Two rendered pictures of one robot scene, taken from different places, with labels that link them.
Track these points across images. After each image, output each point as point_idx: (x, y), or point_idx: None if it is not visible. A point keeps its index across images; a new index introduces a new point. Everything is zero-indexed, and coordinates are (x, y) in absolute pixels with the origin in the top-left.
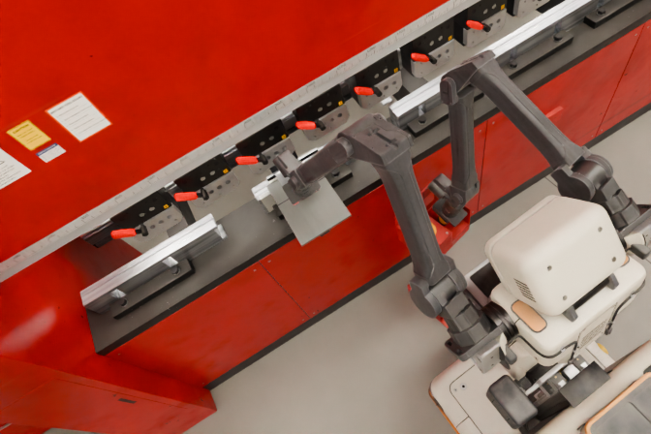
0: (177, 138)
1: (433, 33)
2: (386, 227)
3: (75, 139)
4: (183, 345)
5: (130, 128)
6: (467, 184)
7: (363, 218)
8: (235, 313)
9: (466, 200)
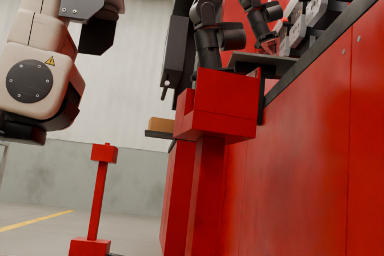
0: None
1: None
2: (272, 202)
3: None
4: (229, 184)
5: None
6: None
7: (270, 144)
8: (236, 184)
9: (191, 7)
